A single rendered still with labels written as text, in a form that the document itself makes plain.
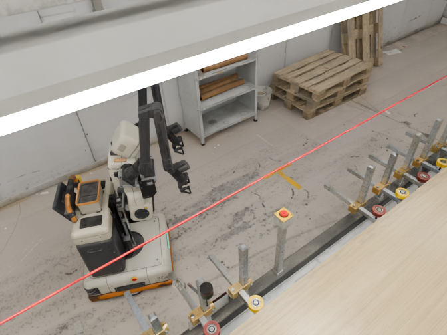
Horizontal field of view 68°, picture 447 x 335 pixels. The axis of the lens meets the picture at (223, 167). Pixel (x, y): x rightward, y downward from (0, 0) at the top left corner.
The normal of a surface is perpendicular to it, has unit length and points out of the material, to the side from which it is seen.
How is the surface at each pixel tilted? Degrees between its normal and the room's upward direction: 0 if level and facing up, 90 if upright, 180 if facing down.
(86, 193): 0
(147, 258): 0
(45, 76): 61
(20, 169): 90
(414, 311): 0
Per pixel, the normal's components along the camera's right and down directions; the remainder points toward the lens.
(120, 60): 0.49, 0.07
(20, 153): 0.59, 0.51
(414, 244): -0.05, -0.76
